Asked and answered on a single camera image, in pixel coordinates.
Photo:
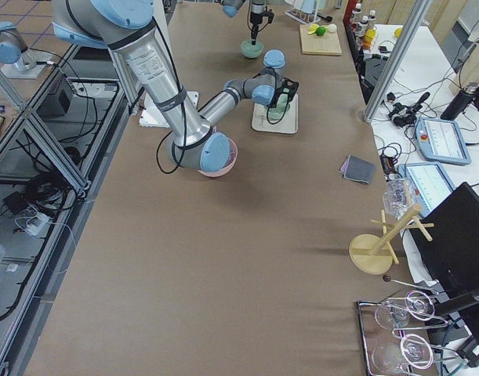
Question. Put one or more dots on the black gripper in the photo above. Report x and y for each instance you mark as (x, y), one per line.
(277, 103)
(255, 19)

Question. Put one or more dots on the green bowl robot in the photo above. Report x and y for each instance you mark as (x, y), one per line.
(276, 114)
(251, 49)

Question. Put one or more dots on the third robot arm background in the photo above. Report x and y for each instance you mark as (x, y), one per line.
(19, 61)

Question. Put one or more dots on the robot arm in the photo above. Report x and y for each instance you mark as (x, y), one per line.
(130, 29)
(231, 8)

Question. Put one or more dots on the cream rabbit serving tray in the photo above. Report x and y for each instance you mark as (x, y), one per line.
(289, 124)

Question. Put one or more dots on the lemon slices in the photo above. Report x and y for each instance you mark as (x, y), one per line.
(312, 28)

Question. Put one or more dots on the wooden cutting board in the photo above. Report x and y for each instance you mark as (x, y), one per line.
(326, 45)

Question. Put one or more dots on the white bun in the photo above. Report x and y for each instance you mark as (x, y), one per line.
(331, 28)

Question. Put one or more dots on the pink bowl with ice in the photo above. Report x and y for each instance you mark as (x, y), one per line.
(233, 156)

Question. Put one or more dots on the grey folded cloth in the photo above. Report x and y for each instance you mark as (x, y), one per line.
(357, 170)

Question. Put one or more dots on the clear plastic jug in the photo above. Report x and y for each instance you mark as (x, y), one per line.
(399, 196)

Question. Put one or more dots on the teach pendant tablet upper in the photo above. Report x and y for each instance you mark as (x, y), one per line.
(441, 140)

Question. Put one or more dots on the teach pendant tablet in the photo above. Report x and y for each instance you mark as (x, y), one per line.
(431, 183)
(441, 140)

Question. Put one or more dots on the teach pendant tablet lower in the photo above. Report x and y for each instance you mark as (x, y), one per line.
(431, 183)

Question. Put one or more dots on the black water bottle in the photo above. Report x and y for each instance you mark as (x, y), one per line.
(460, 102)

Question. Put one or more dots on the wooden mug tree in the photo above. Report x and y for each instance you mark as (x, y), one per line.
(375, 255)

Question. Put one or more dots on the black monitor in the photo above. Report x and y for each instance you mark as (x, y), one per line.
(452, 257)

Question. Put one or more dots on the wine glass rack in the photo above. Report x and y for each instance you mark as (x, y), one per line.
(407, 333)

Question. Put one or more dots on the aluminium frame post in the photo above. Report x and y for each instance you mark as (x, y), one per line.
(409, 30)

